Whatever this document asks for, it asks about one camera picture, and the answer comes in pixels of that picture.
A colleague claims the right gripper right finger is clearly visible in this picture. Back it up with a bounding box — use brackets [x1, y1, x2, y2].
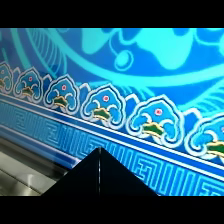
[98, 147, 160, 197]

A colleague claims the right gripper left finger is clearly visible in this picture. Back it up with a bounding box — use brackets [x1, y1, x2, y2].
[42, 147, 101, 197]

